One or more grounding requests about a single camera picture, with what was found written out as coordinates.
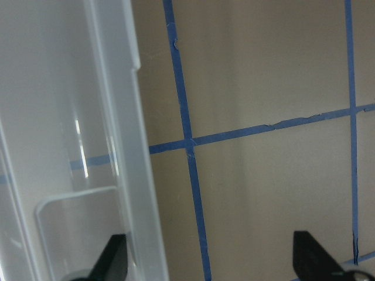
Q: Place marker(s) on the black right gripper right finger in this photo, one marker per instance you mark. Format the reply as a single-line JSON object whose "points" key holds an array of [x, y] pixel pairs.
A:
{"points": [[311, 261]]}

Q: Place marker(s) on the clear plastic box lid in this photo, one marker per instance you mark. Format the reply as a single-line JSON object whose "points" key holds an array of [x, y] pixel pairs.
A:
{"points": [[75, 164]]}

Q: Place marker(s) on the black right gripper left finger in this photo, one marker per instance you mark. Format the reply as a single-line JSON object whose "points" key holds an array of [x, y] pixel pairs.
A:
{"points": [[113, 261]]}

